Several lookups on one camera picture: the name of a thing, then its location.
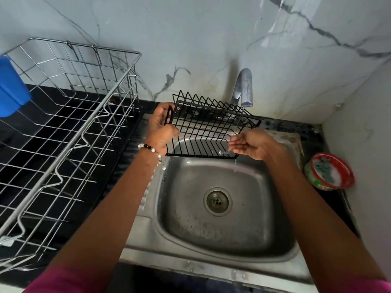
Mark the person's left forearm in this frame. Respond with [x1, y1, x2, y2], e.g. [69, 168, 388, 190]
[46, 145, 167, 285]

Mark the pink sleeve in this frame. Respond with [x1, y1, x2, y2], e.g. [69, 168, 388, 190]
[315, 276, 391, 293]
[23, 265, 123, 293]

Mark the steel wire dish basket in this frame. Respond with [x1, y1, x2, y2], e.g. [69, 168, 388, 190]
[0, 37, 142, 273]

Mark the person's right hand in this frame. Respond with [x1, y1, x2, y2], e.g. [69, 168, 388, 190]
[227, 128, 284, 162]

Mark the pink left sleeve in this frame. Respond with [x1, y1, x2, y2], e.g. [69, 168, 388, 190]
[23, 265, 123, 293]

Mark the black wire rack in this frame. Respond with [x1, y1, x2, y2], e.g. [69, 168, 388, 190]
[163, 90, 262, 160]

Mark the chrome faucet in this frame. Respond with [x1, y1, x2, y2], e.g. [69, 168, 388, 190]
[230, 68, 254, 108]

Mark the pink right sleeve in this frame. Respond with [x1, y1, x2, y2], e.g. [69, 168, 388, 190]
[315, 276, 391, 293]

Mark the person's right forearm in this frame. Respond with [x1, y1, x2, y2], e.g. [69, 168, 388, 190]
[268, 143, 388, 285]

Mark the beaded bracelet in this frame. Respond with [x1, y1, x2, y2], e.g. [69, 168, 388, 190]
[138, 143, 167, 171]

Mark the red green dish soap tub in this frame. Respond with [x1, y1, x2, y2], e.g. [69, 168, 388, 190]
[304, 153, 356, 192]

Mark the blue plastic container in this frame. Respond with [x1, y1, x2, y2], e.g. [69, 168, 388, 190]
[0, 56, 32, 118]

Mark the stainless steel sink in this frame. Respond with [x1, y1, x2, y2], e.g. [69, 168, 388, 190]
[119, 113, 320, 293]

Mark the person's left hand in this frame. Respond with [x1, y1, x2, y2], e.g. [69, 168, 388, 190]
[144, 102, 181, 156]

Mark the metal sink drain strainer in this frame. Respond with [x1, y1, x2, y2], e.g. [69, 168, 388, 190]
[203, 187, 233, 217]

